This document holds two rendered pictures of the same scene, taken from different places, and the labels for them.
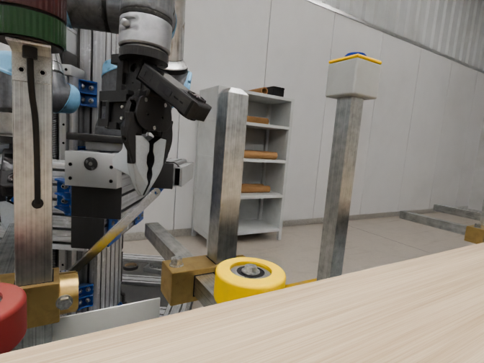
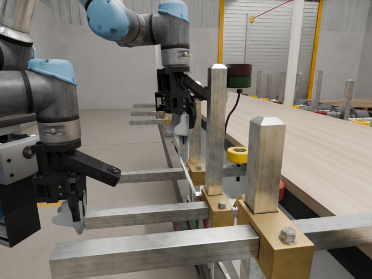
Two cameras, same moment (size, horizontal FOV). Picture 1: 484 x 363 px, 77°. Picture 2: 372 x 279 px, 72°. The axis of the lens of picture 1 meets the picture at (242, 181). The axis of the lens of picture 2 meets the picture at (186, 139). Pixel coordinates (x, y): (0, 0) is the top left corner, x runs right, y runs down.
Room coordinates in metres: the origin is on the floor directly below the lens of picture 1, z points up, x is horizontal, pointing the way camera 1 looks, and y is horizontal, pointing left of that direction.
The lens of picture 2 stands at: (0.18, 0.80, 1.16)
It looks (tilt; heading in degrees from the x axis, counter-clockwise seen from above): 15 degrees down; 293
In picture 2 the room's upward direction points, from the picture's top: straight up
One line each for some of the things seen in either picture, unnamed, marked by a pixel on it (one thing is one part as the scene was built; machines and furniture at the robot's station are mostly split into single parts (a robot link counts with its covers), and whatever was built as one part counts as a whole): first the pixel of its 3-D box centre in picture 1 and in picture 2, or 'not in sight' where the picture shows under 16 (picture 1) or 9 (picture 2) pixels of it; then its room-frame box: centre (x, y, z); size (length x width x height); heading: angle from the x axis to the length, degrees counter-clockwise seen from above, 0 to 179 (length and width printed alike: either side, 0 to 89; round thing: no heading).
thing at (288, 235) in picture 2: not in sight; (288, 234); (0.17, 0.51, 0.98); 0.02 x 0.02 x 0.01
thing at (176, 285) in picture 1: (207, 275); (195, 170); (0.46, 0.04, 0.84); 0.13 x 0.06 x 0.05; 122
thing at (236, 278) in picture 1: (247, 312); (238, 164); (0.33, -0.02, 0.85); 0.08 x 0.08 x 0.11
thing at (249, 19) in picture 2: not in sight; (247, 62); (0.74, -2.53, 1.25); 0.09 x 0.08 x 1.10; 122
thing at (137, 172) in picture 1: (127, 163); (182, 130); (0.46, 0.17, 1.00); 0.06 x 0.03 x 0.09; 62
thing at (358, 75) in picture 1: (352, 81); (182, 65); (0.61, -0.20, 1.18); 0.07 x 0.07 x 0.08; 32
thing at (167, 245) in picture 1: (184, 265); (180, 174); (0.50, 0.09, 0.83); 0.43 x 0.03 x 0.04; 32
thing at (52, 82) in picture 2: (17, 84); (52, 90); (0.60, 0.44, 1.13); 0.09 x 0.08 x 0.11; 64
